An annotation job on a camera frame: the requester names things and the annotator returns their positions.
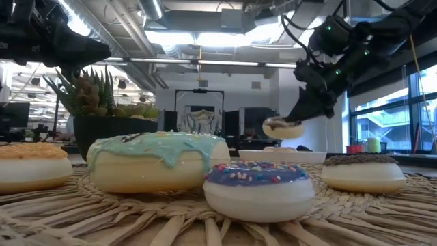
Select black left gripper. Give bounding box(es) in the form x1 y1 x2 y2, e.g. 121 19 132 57
44 18 112 68

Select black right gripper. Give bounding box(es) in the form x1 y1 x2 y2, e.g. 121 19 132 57
285 58 363 124

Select purple frosted sprinkled donut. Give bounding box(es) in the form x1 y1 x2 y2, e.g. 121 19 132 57
203 161 315 223

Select orange crumble topped donut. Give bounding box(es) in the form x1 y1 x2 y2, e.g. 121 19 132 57
0 142 74 195

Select large mint frosted donut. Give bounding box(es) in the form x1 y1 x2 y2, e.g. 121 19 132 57
85 131 231 194

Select spiky green succulent plant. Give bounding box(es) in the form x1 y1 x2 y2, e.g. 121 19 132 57
42 66 117 118

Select flat donut with brown topping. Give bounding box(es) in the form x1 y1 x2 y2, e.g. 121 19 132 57
262 146 298 153

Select white plate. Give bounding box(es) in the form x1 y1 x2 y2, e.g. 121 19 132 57
238 149 328 165

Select black machine cabinet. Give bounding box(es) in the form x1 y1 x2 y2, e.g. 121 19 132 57
238 107 281 141

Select light green cup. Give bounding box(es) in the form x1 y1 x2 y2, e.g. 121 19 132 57
367 137 382 154

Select chocolate sprinkle topped donut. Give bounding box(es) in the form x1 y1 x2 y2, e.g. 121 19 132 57
320 154 408 194

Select light green round succulent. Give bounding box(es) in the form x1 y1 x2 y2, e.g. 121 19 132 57
112 102 161 120

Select black plant pot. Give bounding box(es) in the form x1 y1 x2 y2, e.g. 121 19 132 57
73 115 160 161

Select background black robot arms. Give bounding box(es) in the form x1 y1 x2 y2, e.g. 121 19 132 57
32 122 57 141

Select black computer monitor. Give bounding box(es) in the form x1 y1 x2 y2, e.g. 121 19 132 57
0 102 31 129

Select long ceiling light bar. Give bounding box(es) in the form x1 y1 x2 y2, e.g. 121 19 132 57
102 57 298 69

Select black tall speaker box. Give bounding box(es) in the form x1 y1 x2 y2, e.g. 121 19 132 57
163 109 178 133

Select silver draped cloth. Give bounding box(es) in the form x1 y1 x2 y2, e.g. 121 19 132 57
179 109 223 135

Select grey ceiling box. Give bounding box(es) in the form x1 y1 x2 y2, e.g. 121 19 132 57
221 8 243 30

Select round woven straw placemat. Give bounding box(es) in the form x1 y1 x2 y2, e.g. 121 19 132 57
0 163 437 246

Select yellow hanging cable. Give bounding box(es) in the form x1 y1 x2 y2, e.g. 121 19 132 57
408 33 437 144

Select black frame stand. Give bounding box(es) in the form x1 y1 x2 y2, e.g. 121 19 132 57
174 88 225 137

